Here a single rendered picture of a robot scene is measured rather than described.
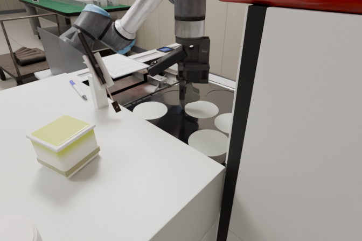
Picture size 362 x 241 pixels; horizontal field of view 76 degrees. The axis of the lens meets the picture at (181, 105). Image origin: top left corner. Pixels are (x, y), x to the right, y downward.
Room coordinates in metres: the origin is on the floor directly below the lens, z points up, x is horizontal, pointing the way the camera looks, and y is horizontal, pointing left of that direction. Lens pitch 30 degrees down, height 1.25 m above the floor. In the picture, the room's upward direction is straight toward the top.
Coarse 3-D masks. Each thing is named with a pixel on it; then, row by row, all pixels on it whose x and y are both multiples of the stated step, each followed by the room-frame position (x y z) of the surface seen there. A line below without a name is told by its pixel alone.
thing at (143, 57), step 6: (174, 48) 1.02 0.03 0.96; (138, 54) 0.92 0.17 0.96; (144, 54) 0.92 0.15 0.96; (150, 54) 0.93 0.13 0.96; (156, 54) 0.92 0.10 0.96; (162, 54) 0.92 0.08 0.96; (138, 60) 0.85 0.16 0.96; (144, 60) 0.85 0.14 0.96; (78, 72) 0.73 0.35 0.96; (84, 72) 0.73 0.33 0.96; (78, 78) 0.68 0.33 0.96; (84, 78) 0.68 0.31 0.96
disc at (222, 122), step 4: (220, 116) 0.55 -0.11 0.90; (224, 116) 0.55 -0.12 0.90; (228, 116) 0.55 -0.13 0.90; (216, 120) 0.52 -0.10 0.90; (220, 120) 0.52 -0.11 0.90; (224, 120) 0.52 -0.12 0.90; (228, 120) 0.52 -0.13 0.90; (216, 124) 0.51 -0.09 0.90; (220, 124) 0.51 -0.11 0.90; (224, 124) 0.51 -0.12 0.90; (228, 124) 0.51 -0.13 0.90; (220, 128) 0.49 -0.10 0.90; (224, 128) 0.49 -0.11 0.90; (228, 128) 0.49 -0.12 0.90; (228, 132) 0.47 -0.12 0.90
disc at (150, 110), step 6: (150, 102) 0.63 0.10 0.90; (156, 102) 0.63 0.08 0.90; (138, 108) 0.59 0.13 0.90; (144, 108) 0.59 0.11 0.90; (150, 108) 0.59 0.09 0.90; (156, 108) 0.59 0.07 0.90; (162, 108) 0.59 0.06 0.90; (138, 114) 0.56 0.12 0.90; (144, 114) 0.56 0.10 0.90; (150, 114) 0.56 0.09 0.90; (156, 114) 0.56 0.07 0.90; (162, 114) 0.56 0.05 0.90
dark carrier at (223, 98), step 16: (160, 96) 0.67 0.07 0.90; (176, 96) 0.67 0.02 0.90; (208, 96) 0.67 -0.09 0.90; (224, 96) 0.67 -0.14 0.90; (176, 112) 0.57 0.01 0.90; (224, 112) 0.57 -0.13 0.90; (160, 128) 0.49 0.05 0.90; (176, 128) 0.49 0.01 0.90; (192, 128) 0.49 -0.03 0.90; (208, 128) 0.49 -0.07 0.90; (224, 160) 0.37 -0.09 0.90
